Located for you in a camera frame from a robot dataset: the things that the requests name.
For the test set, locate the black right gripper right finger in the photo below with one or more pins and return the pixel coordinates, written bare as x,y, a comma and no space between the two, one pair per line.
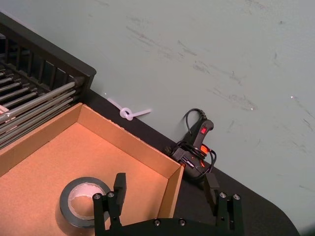
227,211

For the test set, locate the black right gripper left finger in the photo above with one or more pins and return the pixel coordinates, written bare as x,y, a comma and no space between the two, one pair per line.
108,211

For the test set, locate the roll of silver tape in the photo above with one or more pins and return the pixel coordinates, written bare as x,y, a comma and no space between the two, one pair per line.
64,196

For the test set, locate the black table cloth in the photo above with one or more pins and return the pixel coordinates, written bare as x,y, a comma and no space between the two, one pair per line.
192,204

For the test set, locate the shallow brown cardboard tray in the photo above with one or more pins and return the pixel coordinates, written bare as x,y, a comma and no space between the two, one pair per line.
73,152

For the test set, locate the small white three-armed plastic piece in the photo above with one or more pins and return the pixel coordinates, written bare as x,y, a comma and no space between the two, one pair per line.
125,113

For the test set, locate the black rack with steel bars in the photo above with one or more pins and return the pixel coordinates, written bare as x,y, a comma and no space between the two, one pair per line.
49,59

